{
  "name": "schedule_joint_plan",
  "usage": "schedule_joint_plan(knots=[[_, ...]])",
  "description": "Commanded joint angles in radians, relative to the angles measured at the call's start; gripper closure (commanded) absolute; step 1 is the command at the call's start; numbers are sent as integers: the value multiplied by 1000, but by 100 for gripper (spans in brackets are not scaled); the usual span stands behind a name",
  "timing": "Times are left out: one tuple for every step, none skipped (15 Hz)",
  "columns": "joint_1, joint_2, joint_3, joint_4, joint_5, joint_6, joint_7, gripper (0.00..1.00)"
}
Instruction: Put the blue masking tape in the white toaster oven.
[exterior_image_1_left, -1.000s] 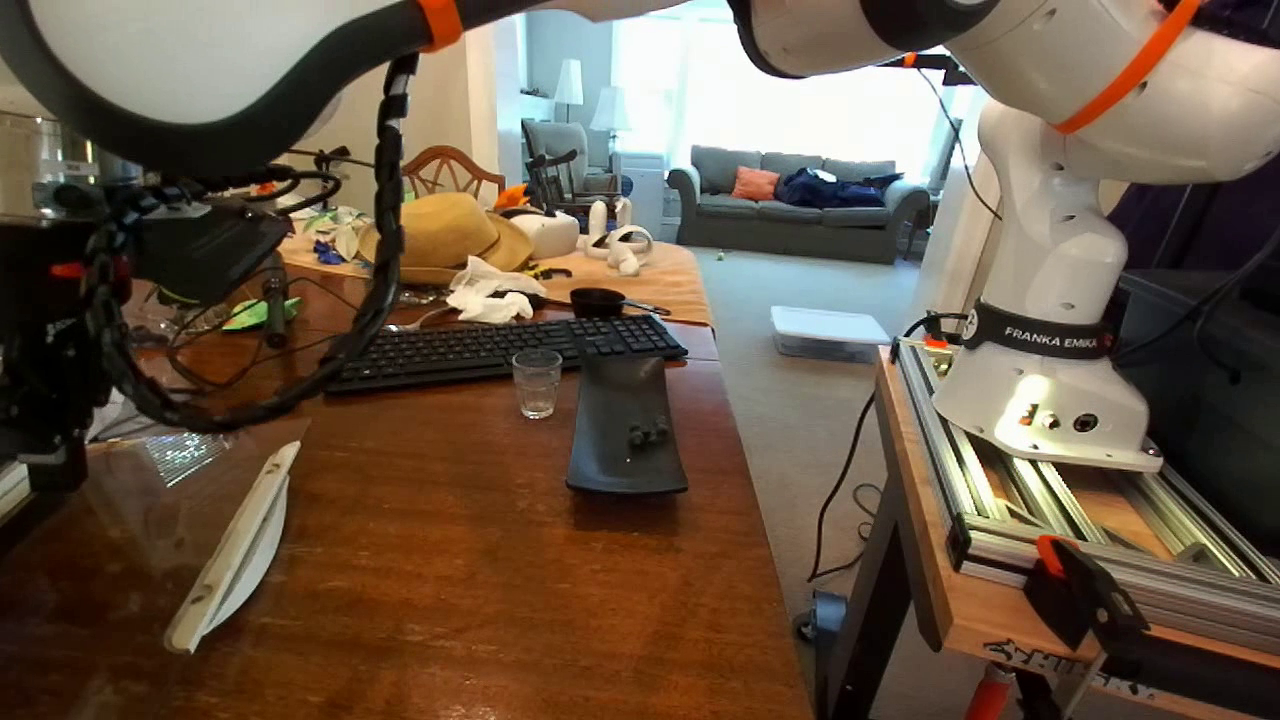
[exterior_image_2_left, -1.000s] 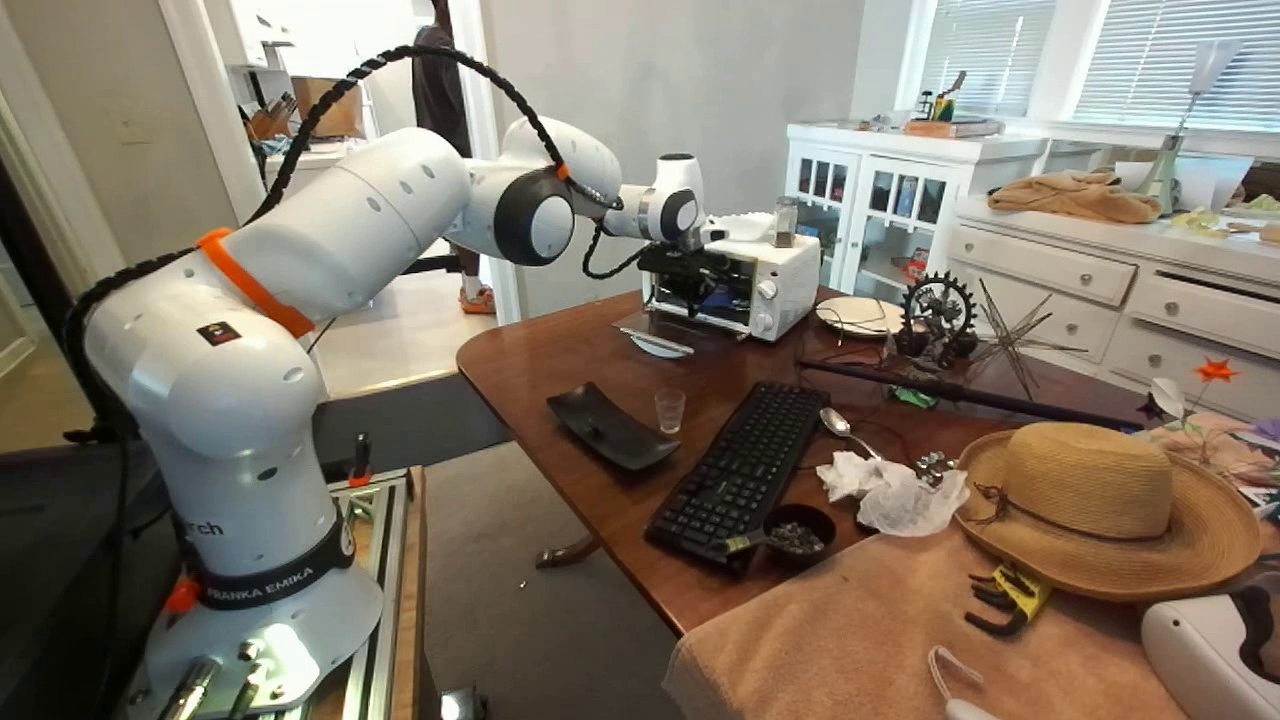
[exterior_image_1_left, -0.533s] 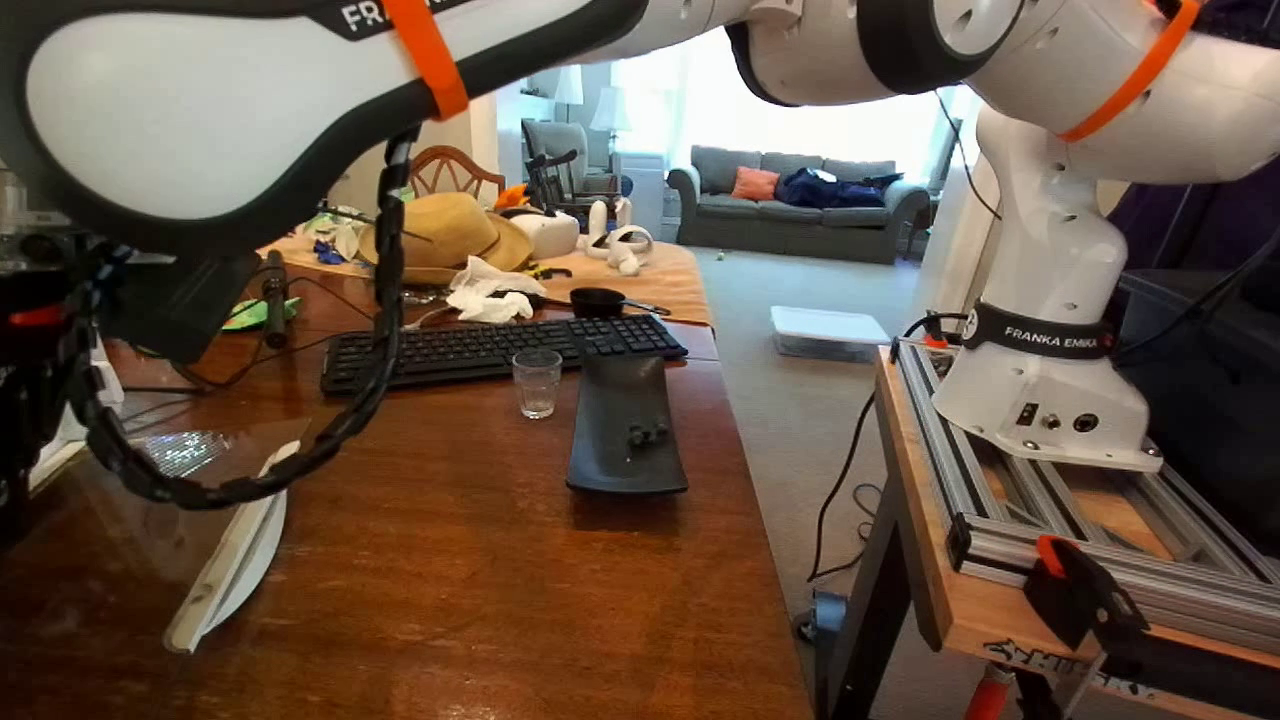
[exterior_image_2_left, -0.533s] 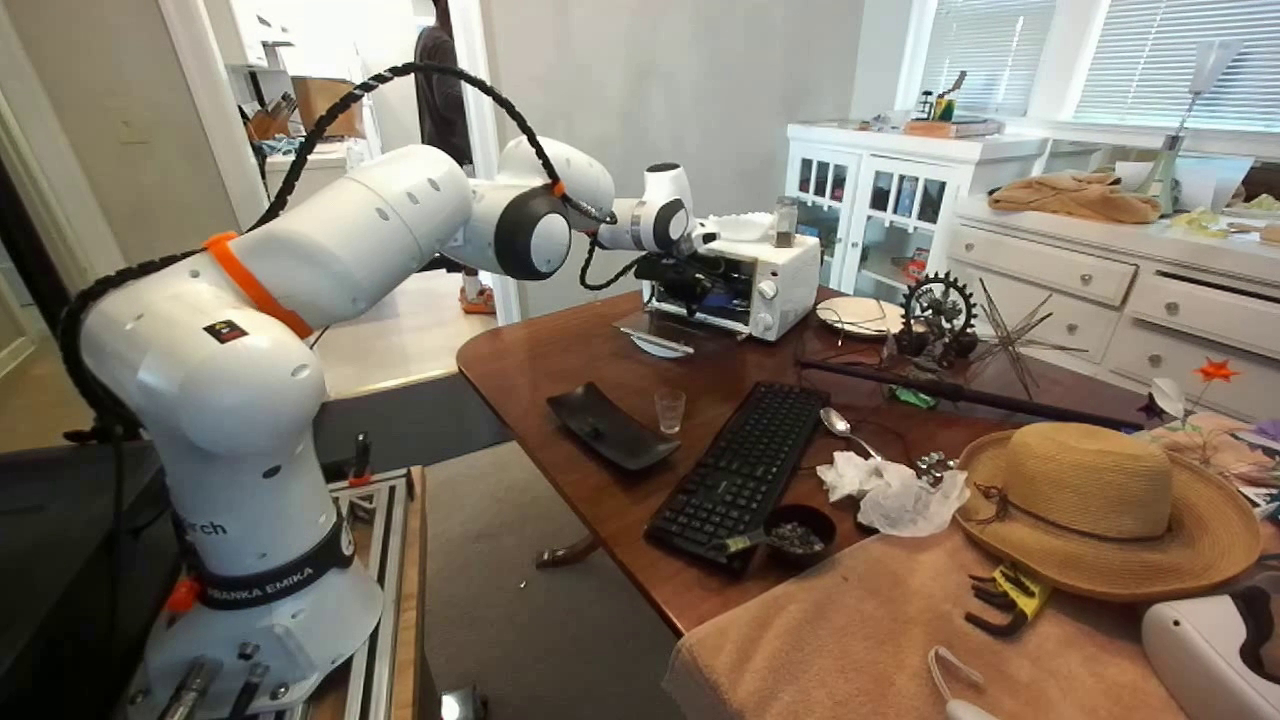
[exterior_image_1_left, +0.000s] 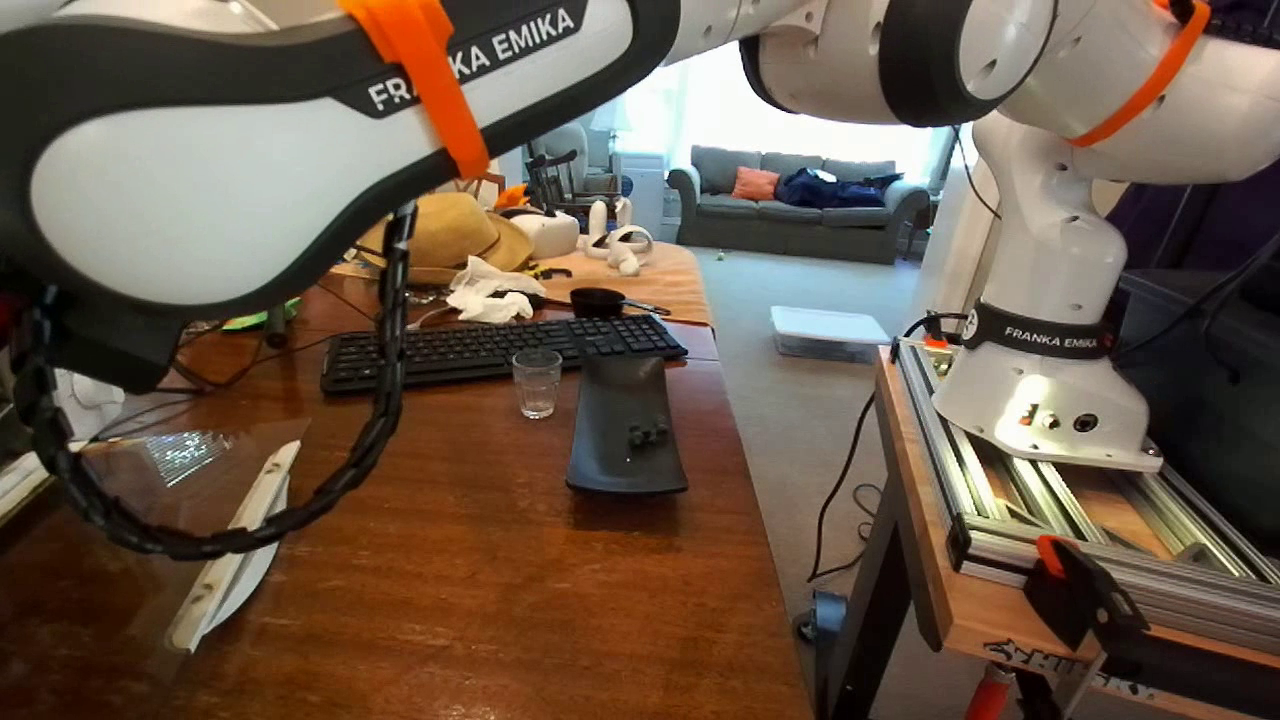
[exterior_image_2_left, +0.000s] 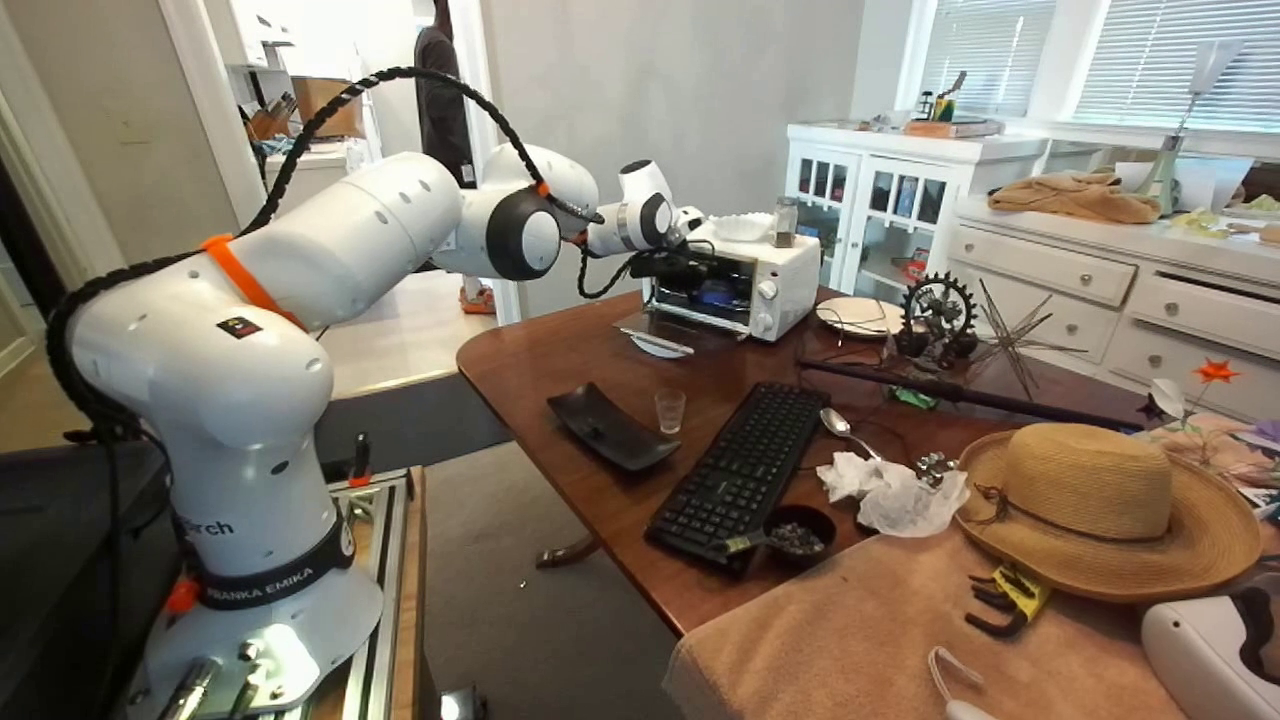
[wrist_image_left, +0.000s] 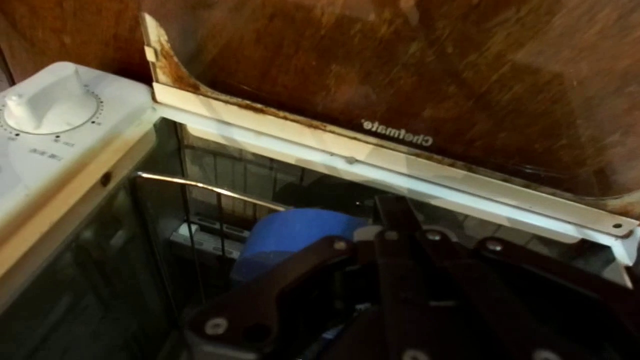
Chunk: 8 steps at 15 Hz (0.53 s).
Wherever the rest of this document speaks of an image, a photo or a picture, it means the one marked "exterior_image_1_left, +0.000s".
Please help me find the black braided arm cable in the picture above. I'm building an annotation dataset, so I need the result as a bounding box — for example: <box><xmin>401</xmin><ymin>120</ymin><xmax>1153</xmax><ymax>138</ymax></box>
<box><xmin>26</xmin><ymin>203</ymin><xmax>413</xmax><ymax>563</ymax></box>

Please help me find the black orange clamp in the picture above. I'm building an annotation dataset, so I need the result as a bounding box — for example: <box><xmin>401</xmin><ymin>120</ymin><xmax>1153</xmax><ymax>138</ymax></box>
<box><xmin>1021</xmin><ymin>532</ymin><xmax>1153</xmax><ymax>657</ymax></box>

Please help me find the orange cushion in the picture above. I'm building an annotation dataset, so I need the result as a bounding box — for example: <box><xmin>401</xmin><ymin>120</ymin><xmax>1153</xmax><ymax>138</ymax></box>
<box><xmin>729</xmin><ymin>164</ymin><xmax>786</xmax><ymax>203</ymax></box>

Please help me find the white toaster oven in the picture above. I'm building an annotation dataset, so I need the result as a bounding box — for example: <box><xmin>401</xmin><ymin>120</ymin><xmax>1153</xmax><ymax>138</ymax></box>
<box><xmin>0</xmin><ymin>365</ymin><xmax>319</xmax><ymax>657</ymax></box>

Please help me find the white flat box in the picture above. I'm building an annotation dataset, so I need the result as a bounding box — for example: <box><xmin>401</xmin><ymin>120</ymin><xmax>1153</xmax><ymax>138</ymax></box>
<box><xmin>768</xmin><ymin>300</ymin><xmax>893</xmax><ymax>362</ymax></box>

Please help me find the straw sun hat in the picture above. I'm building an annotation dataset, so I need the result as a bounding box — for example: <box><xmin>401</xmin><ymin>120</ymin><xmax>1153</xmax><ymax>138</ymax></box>
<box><xmin>357</xmin><ymin>190</ymin><xmax>541</xmax><ymax>287</ymax></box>

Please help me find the wooden workbench board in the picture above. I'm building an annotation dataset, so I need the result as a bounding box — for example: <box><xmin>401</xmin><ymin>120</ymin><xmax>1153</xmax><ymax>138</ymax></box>
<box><xmin>873</xmin><ymin>356</ymin><xmax>1111</xmax><ymax>674</ymax></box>

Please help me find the small black bowl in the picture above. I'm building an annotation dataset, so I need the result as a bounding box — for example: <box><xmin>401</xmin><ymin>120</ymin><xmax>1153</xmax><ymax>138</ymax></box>
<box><xmin>570</xmin><ymin>283</ymin><xmax>631</xmax><ymax>322</ymax></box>

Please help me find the grey sofa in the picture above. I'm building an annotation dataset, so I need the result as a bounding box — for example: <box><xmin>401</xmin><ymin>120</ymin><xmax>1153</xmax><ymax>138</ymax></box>
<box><xmin>664</xmin><ymin>141</ymin><xmax>945</xmax><ymax>266</ymax></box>

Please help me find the green flat object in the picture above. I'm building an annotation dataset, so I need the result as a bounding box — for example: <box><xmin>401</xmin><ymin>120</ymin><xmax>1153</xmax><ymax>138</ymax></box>
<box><xmin>216</xmin><ymin>300</ymin><xmax>304</xmax><ymax>338</ymax></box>

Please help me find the white VR controller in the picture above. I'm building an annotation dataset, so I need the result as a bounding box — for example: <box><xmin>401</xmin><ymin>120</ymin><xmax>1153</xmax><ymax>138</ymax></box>
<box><xmin>579</xmin><ymin>197</ymin><xmax>660</xmax><ymax>275</ymax></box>

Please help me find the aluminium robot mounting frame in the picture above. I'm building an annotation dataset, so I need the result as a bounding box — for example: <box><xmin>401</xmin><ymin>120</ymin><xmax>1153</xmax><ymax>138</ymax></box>
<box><xmin>893</xmin><ymin>331</ymin><xmax>1280</xmax><ymax>657</ymax></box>

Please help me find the white VR headset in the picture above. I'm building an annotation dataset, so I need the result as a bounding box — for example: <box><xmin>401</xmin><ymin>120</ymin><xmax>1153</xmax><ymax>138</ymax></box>
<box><xmin>514</xmin><ymin>208</ymin><xmax>583</xmax><ymax>259</ymax></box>

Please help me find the blue blanket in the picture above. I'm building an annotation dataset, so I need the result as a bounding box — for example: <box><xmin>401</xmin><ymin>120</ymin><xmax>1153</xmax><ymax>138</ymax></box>
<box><xmin>775</xmin><ymin>164</ymin><xmax>900</xmax><ymax>214</ymax></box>

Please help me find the black power cable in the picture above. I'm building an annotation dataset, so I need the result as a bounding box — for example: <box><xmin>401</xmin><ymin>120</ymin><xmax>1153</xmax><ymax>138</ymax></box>
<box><xmin>803</xmin><ymin>385</ymin><xmax>893</xmax><ymax>586</ymax></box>

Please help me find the white crumpled cloth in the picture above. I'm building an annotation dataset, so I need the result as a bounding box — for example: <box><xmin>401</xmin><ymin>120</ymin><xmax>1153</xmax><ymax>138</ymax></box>
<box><xmin>444</xmin><ymin>251</ymin><xmax>554</xmax><ymax>330</ymax></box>

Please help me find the small clear glass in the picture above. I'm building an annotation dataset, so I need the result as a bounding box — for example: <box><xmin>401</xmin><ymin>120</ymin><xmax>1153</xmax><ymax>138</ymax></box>
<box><xmin>508</xmin><ymin>349</ymin><xmax>570</xmax><ymax>423</ymax></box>

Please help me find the black computer keyboard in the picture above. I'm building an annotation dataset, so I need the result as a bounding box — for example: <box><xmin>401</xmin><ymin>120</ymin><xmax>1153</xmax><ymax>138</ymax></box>
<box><xmin>316</xmin><ymin>312</ymin><xmax>693</xmax><ymax>402</ymax></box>

